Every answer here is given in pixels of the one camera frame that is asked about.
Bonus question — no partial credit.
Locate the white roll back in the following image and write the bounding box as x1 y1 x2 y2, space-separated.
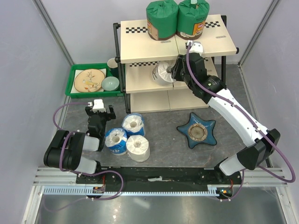
152 60 176 86

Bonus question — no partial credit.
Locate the white roll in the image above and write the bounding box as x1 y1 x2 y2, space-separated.
126 135 150 162
152 60 176 86

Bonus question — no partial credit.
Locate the blue plastic roll back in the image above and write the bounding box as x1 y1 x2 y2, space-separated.
121 113 145 137

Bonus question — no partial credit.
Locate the blue plastic roll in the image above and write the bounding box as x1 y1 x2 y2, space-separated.
121 113 145 137
105 128 128 155

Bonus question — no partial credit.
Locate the green roll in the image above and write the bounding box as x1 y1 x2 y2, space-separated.
176 0 210 40
146 0 178 41

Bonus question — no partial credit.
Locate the white roll front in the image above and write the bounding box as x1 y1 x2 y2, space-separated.
126 135 150 162

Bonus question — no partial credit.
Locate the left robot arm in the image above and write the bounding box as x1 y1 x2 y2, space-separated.
43 103 116 183

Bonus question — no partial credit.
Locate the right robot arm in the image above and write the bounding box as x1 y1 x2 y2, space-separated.
171 53 280 184

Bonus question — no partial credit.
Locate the green plastic tray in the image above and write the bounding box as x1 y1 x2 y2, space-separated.
65 63 124 98

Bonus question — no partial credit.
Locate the blue plastic roll front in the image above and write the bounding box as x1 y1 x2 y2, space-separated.
105 128 128 155

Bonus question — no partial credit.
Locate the light teal patterned bowl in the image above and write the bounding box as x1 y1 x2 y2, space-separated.
101 77 120 91

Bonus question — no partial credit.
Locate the white paper under plate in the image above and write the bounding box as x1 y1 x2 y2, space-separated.
70 68 107 94

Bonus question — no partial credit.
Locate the oval bird pattern plate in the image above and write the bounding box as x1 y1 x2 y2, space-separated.
74 69 106 92

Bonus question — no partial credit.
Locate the dark green mug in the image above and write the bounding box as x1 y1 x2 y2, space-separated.
107 58 119 78

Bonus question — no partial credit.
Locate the blue starfish shaped dish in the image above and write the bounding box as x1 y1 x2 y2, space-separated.
176 112 217 149

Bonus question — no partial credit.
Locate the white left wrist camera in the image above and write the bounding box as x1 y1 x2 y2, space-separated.
88 99 106 112

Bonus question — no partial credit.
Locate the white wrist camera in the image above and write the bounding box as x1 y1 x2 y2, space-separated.
88 99 106 112
185 40 204 55

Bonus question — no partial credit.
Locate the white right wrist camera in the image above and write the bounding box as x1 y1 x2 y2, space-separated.
185 40 204 55

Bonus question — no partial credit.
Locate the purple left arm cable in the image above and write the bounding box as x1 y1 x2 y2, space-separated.
43 101 124 212

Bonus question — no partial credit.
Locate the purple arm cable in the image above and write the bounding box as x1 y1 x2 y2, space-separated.
43 101 124 212
185 42 296 203

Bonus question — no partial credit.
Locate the black frame beige shelf rack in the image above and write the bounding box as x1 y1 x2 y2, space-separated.
114 14 239 113

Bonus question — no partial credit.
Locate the right aluminium frame post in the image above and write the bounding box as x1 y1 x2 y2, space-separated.
238 0 281 67

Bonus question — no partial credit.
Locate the aluminium frame post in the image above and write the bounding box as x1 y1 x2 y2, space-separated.
32 0 74 65
238 0 281 67

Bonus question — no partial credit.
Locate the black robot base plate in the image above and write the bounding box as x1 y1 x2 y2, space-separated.
76 166 243 193

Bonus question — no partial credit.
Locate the left aluminium frame post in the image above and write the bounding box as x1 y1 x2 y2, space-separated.
32 0 74 65

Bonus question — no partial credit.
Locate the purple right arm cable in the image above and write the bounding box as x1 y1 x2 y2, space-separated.
185 42 296 203

